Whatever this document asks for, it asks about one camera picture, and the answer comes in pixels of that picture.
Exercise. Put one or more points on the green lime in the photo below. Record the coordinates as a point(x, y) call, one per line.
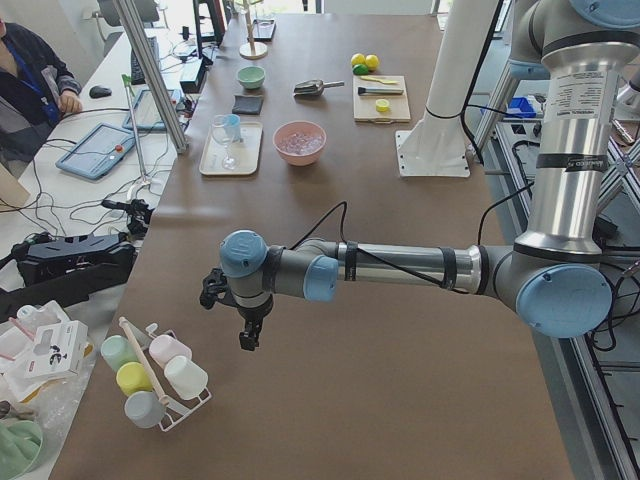
point(360, 69)

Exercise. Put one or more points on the wooden cup tree stand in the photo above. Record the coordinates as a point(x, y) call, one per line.
point(251, 49)

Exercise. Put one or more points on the pink bowl with ice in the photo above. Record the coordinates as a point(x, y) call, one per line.
point(300, 143)

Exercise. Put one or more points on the aluminium frame post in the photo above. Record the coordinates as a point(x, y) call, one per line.
point(133, 26)

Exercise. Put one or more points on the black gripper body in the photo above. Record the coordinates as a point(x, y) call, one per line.
point(252, 316)

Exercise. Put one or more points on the yellow plastic cup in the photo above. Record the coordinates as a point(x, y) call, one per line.
point(131, 377)

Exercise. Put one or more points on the grey folded cloth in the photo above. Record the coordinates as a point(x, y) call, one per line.
point(247, 104)

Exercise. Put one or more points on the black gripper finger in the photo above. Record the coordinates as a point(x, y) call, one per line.
point(208, 296)
point(249, 336)

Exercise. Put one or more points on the green bowl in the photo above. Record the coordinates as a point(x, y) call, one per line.
point(251, 77)

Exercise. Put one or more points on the white wire cup rack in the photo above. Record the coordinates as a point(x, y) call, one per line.
point(177, 409)

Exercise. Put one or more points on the black monitor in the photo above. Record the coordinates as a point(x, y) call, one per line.
point(206, 44)

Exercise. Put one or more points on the half lemon slice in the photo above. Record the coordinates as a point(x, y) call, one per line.
point(382, 105)

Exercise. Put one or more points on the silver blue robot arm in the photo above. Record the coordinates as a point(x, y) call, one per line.
point(550, 276)

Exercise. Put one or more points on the seated person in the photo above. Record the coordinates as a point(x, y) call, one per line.
point(37, 90)

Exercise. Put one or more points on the yellow lemon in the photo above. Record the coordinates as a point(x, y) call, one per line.
point(372, 62)
point(357, 59)

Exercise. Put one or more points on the clear wine glass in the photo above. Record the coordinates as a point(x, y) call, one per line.
point(220, 137)

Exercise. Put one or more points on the grey plastic cup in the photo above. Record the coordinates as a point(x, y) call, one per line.
point(144, 409)

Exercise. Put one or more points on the green plates stack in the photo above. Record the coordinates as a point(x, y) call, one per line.
point(21, 444)

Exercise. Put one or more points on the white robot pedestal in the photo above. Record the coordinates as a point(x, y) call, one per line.
point(436, 146)

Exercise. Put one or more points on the black equipment case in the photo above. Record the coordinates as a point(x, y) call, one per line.
point(44, 258)

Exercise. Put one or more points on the cream serving tray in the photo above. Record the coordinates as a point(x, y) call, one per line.
point(245, 152)

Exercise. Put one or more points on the blue teach pendant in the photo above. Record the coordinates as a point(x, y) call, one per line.
point(147, 116)
point(98, 152)

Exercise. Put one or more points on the silver metal ice scoop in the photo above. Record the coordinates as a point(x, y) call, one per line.
point(314, 87)

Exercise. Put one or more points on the white plastic cup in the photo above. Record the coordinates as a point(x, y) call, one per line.
point(186, 377)

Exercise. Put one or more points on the wooden cutting board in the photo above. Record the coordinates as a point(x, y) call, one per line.
point(364, 109)

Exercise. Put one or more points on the white product box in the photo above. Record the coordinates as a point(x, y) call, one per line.
point(58, 351)

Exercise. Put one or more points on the yellow plastic knife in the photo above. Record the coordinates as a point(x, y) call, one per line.
point(380, 80)

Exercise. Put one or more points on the black computer mouse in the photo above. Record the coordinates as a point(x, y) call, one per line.
point(99, 91)

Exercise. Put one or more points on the green plastic cup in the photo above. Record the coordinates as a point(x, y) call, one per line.
point(116, 352)

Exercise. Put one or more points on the blue cup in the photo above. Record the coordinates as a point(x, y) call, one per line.
point(233, 128)

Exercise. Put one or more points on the pink plastic cup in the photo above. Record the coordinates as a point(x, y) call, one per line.
point(164, 348)

